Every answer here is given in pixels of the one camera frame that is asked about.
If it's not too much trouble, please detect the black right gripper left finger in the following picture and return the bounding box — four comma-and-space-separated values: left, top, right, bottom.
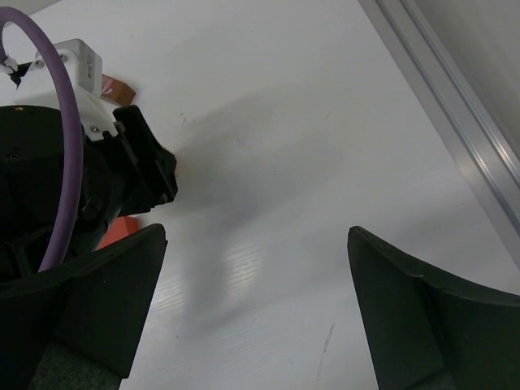
1, 224, 167, 389

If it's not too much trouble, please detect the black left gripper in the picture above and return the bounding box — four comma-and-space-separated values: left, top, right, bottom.
1, 106, 178, 280

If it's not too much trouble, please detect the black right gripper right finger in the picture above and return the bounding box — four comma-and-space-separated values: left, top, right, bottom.
347, 227, 519, 389

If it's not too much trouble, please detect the red arch wood block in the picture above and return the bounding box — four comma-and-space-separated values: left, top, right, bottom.
97, 216, 141, 249

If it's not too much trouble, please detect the brown balloon wood block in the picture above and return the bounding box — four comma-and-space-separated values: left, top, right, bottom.
101, 74, 137, 106

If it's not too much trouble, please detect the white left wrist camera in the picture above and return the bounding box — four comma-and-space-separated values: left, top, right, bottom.
0, 38, 117, 142

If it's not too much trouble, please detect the aluminium rail right side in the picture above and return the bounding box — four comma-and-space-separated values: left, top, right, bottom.
377, 1, 519, 261

